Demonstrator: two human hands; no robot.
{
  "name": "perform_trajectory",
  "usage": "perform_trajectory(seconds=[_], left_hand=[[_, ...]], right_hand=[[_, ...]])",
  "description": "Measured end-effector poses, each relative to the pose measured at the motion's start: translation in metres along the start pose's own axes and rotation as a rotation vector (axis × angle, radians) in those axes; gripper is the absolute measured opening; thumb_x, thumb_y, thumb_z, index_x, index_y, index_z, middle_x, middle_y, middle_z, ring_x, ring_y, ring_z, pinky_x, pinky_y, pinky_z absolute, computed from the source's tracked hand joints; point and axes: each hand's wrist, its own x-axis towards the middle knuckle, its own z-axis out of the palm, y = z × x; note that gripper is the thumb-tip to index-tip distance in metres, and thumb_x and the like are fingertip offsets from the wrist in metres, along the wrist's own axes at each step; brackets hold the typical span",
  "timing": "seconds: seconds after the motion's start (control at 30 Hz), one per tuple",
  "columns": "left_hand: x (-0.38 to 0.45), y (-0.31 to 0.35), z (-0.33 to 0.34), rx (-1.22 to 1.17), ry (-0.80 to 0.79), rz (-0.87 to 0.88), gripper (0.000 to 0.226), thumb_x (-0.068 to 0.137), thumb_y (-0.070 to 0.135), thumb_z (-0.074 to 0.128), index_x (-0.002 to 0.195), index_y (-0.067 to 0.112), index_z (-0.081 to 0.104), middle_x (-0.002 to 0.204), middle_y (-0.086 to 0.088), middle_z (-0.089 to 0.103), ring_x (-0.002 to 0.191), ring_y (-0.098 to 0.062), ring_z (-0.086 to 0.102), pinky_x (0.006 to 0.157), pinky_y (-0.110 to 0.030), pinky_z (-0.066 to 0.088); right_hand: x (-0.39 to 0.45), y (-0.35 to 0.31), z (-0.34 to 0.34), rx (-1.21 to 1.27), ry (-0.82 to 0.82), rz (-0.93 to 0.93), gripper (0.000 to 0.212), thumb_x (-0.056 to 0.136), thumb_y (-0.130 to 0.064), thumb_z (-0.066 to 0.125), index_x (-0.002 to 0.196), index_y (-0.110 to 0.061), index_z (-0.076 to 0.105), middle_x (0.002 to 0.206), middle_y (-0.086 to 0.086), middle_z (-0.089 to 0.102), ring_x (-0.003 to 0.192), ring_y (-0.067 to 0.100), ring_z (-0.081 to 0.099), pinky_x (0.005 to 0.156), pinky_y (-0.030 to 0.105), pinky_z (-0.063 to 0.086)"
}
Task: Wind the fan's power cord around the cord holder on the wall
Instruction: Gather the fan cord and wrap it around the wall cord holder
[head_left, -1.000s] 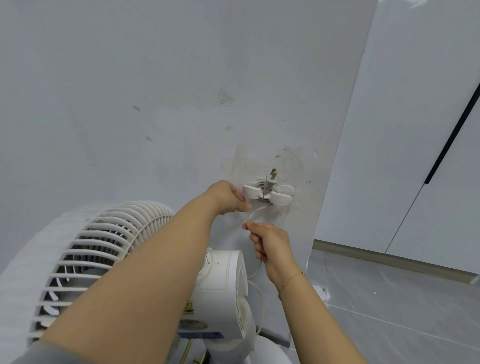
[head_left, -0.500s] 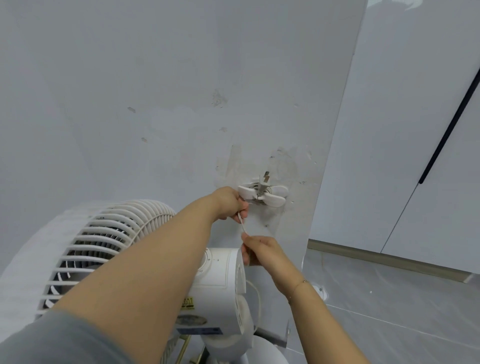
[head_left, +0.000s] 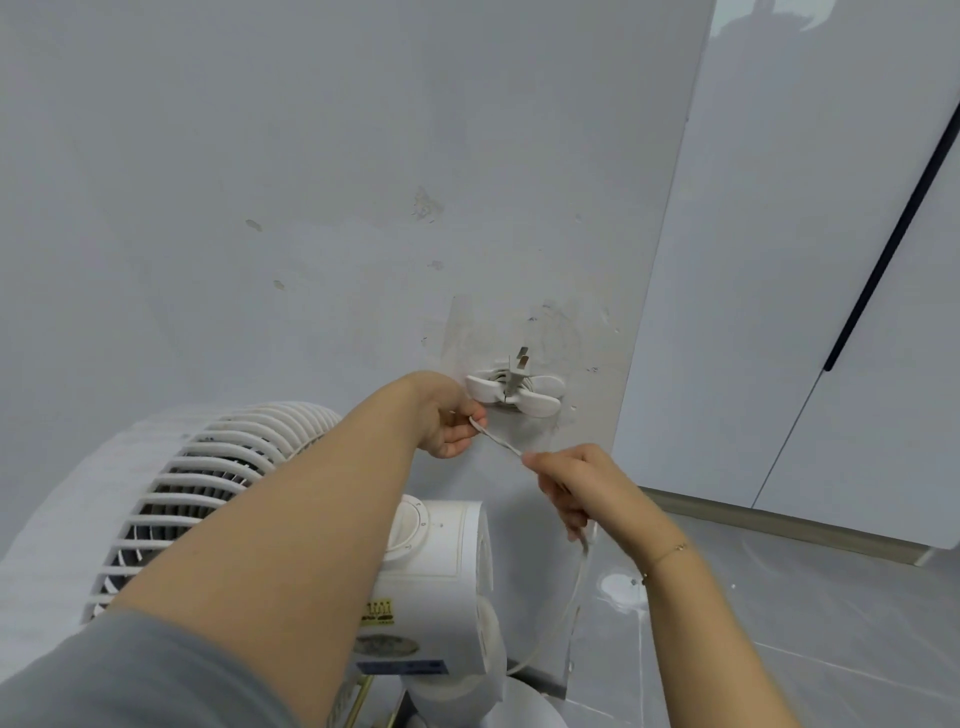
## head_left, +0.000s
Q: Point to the person's left hand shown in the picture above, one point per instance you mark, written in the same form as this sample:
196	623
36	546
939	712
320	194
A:
436	416

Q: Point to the person's right hand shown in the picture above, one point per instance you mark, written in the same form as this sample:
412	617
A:
600	491

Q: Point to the person's right fingers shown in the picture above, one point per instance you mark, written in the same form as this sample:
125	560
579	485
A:
556	487

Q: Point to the person's left fingers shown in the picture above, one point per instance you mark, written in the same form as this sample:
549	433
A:
459	435

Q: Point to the person's left forearm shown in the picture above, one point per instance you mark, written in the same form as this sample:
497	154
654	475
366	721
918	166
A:
300	540

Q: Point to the person's right forearm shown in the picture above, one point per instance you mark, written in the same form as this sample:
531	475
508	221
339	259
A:
705	645

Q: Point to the white electric fan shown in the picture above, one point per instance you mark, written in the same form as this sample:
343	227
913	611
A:
442	577

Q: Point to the grey cabinet plinth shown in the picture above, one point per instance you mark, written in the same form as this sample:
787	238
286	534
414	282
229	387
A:
787	525

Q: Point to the white cabinet door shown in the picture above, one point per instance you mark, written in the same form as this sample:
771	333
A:
765	225
892	420

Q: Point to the grey shirt sleeve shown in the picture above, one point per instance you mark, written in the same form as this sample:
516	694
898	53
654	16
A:
127	675

